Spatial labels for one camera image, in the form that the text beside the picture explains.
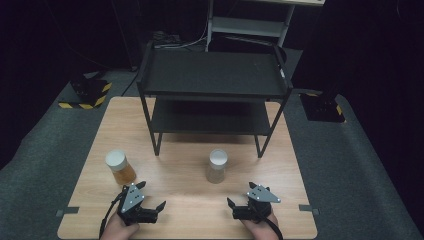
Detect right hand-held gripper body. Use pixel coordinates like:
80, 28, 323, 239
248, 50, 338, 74
232, 184, 282, 224

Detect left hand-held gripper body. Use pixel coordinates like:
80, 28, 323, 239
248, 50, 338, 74
116, 182, 158, 226

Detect orange powder jar white lid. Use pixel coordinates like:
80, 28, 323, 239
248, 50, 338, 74
105, 149, 137, 186

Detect clear jar white lid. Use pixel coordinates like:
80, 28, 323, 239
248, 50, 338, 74
206, 148, 229, 185

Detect black two-tier metal rack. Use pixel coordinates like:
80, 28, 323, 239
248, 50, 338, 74
135, 40, 294, 159

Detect person's right hand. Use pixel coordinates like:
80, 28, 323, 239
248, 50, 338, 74
241, 212, 280, 240

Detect person's left hand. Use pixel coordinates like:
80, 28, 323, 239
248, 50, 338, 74
99, 212, 140, 240

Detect grey tape strip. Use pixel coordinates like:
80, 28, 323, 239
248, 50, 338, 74
298, 203, 321, 216
55, 206, 80, 218

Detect yellow-black striped stand base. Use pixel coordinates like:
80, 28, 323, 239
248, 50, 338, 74
58, 73, 113, 110
299, 89, 347, 124

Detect grey metal stand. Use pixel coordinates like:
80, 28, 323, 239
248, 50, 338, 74
204, 0, 326, 53

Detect black left gripper strap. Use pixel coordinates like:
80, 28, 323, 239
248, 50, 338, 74
98, 190, 128, 239

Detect black gripper strap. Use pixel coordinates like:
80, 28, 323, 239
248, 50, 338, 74
261, 215, 284, 240
98, 190, 128, 239

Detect black right gripper strap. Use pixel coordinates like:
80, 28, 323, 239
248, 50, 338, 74
261, 215, 284, 240

